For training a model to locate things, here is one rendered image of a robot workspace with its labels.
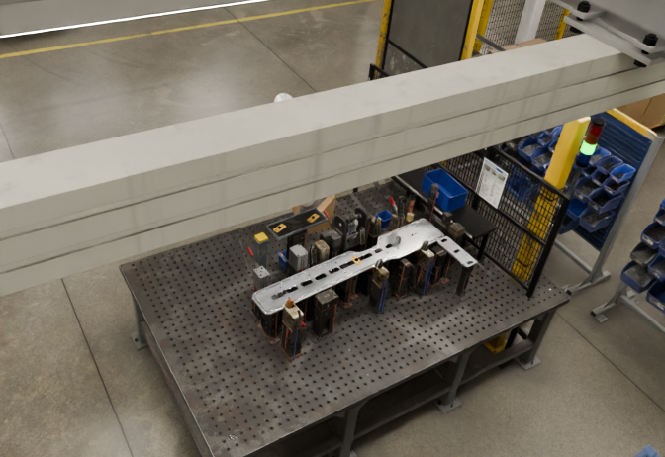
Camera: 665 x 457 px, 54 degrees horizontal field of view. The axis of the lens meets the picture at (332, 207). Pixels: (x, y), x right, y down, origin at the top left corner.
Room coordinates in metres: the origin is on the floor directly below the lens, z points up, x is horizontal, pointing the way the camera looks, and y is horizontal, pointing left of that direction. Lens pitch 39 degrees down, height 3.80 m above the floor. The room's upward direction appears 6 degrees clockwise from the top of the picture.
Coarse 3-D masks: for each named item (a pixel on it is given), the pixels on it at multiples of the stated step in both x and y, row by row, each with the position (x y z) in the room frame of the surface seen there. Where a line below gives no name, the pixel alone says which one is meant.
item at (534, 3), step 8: (528, 0) 7.35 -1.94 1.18; (536, 0) 7.27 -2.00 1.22; (544, 0) 7.34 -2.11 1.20; (528, 8) 7.33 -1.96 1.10; (536, 8) 7.28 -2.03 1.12; (528, 16) 7.30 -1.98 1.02; (536, 16) 7.31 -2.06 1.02; (520, 24) 7.38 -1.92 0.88; (528, 24) 7.28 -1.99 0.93; (536, 24) 7.33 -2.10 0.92; (520, 32) 7.35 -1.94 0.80; (528, 32) 7.27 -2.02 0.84; (520, 40) 7.32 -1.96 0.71; (528, 40) 7.30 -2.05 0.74
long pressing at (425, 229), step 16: (416, 224) 3.40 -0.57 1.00; (384, 240) 3.20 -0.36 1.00; (416, 240) 3.23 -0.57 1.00; (432, 240) 3.25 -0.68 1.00; (336, 256) 2.99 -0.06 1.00; (384, 256) 3.04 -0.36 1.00; (400, 256) 3.06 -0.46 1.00; (304, 272) 2.82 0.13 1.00; (320, 272) 2.84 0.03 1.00; (336, 272) 2.86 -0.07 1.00; (352, 272) 2.87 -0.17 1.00; (272, 288) 2.66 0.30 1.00; (288, 288) 2.68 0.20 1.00; (304, 288) 2.69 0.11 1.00; (320, 288) 2.71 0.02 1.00; (256, 304) 2.53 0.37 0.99; (272, 304) 2.54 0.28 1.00
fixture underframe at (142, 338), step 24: (552, 312) 3.16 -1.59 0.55; (144, 336) 2.85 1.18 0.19; (528, 336) 3.19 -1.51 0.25; (456, 360) 2.70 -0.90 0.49; (504, 360) 2.98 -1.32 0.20; (528, 360) 3.14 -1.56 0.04; (168, 384) 2.47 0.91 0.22; (456, 384) 2.71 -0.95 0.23; (360, 408) 2.27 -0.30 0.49; (408, 408) 2.49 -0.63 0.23; (192, 432) 2.15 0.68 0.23; (336, 432) 2.25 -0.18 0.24; (360, 432) 2.28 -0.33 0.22; (312, 456) 2.08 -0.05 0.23; (336, 456) 2.22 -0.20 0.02
